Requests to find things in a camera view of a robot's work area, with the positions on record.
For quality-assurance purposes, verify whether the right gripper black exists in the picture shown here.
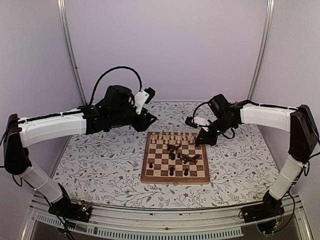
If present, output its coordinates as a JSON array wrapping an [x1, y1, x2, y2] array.
[[195, 117, 234, 147]]

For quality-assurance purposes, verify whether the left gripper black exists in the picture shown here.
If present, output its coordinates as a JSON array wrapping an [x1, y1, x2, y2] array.
[[110, 106, 158, 132]]

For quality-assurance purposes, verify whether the wooden chess board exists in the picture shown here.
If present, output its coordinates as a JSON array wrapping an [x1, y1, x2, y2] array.
[[140, 131, 210, 185]]

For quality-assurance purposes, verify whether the dark piece placed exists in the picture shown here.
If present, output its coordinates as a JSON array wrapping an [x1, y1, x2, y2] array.
[[169, 166, 175, 176]]

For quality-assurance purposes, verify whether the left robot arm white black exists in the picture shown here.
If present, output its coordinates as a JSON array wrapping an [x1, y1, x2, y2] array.
[[3, 85, 157, 217]]

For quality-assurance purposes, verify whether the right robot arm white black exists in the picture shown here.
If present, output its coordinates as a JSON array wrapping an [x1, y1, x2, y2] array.
[[190, 94, 320, 200]]

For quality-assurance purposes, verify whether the row of white pieces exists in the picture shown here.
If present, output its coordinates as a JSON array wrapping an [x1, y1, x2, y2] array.
[[148, 131, 198, 145]]

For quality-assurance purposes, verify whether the pile of dark pieces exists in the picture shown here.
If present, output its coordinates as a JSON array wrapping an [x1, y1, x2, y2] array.
[[167, 144, 201, 164]]

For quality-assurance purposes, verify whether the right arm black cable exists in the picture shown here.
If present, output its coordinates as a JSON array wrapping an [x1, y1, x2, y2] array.
[[192, 101, 237, 140]]

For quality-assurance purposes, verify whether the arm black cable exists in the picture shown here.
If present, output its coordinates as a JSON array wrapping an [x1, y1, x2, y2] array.
[[192, 101, 237, 140], [86, 66, 143, 107]]

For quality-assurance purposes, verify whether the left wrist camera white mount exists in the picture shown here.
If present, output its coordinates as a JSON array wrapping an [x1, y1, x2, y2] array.
[[134, 87, 156, 115]]

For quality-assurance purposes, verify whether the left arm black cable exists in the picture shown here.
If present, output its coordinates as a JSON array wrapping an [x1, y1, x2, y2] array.
[[86, 66, 143, 107]]

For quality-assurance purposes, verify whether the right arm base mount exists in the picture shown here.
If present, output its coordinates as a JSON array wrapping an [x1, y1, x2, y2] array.
[[238, 191, 285, 235]]

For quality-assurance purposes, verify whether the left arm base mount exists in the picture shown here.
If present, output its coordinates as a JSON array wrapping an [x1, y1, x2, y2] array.
[[48, 197, 92, 223]]

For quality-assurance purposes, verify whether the right aluminium frame post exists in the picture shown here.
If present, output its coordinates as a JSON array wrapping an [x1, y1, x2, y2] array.
[[247, 0, 275, 101]]

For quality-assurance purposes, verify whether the aluminium frame post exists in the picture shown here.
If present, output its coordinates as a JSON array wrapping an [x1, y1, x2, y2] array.
[[247, 0, 275, 101], [56, 0, 87, 105]]

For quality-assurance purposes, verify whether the left aluminium frame post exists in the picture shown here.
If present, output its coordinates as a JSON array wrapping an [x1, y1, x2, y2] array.
[[56, 0, 87, 105]]

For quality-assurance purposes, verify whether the front aluminium rail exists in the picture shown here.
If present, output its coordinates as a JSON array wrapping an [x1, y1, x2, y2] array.
[[21, 194, 317, 240]]

